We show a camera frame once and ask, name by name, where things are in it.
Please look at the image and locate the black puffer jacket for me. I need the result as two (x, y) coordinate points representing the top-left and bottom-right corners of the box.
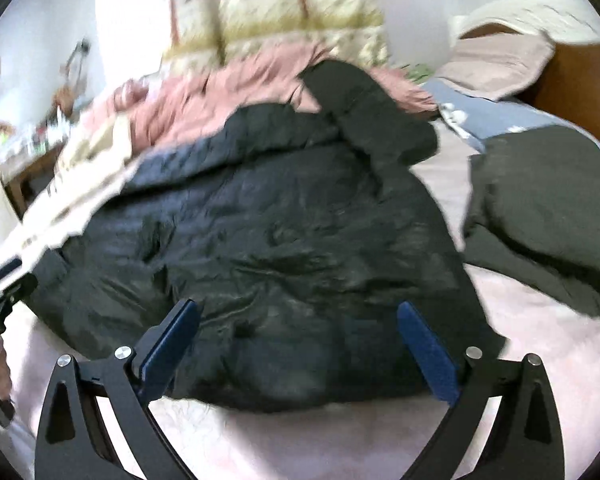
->
(28, 61), (504, 412)

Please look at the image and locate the person's left hand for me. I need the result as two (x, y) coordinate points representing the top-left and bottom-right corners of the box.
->
(0, 337), (12, 401)

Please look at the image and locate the pink bed sheet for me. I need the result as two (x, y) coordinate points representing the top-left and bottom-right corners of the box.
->
(0, 109), (600, 480)

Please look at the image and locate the cluttered wooden side table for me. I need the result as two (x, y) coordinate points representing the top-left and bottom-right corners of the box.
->
(0, 86), (76, 219)

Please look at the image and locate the cream printed sweatshirt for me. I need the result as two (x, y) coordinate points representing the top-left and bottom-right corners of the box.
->
(5, 114), (137, 261)

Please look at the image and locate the dark green folded garment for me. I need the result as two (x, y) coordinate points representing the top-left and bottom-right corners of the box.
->
(463, 126), (600, 318)

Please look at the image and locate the blue patterned pillow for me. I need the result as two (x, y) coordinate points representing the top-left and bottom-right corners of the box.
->
(422, 78), (581, 152)

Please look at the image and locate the pink plaid quilt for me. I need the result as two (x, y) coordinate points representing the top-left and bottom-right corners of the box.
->
(92, 41), (439, 154)

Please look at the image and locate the brown wooden headboard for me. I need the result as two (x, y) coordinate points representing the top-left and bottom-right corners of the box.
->
(457, 24), (600, 142)

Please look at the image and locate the beige pillow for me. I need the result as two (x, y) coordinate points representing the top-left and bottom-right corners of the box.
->
(434, 32), (555, 101)

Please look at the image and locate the white lace headboard cover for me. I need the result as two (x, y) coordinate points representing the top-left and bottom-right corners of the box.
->
(453, 0), (600, 44)

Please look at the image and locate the tree pattern curtain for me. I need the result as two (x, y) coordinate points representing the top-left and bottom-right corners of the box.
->
(164, 0), (389, 67)

